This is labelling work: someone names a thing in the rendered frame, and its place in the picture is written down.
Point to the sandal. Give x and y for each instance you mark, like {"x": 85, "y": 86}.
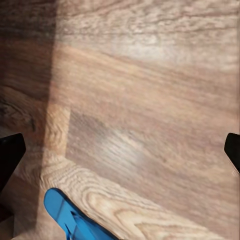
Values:
{"x": 75, "y": 224}

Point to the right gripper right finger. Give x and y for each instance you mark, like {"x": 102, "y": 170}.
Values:
{"x": 232, "y": 149}

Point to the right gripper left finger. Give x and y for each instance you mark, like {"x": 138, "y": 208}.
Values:
{"x": 12, "y": 149}

